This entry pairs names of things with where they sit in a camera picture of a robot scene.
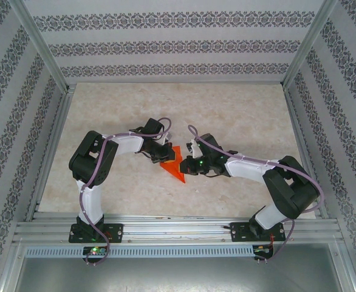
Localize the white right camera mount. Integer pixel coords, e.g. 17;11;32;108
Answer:
186;139;199;155

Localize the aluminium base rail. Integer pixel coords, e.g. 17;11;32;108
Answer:
12;212;344;244

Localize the grey metal sheet tray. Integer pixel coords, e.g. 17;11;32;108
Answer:
1;243;356;292

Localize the aluminium side rail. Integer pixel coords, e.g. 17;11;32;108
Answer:
26;85;75;221
282;83;329;220

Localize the slotted grey cable duct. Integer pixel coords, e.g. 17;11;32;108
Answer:
24;245;255;259

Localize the circuit board with lights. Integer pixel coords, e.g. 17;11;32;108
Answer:
253;245;275;256
83;246;108;257

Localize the aluminium frame post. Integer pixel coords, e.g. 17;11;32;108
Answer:
9;0;75;94
281;0;339;89

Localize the orange paper sheet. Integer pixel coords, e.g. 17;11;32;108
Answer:
159;145;187;185

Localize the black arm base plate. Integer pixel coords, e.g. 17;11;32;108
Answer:
231;221;287;243
69;223;124;244

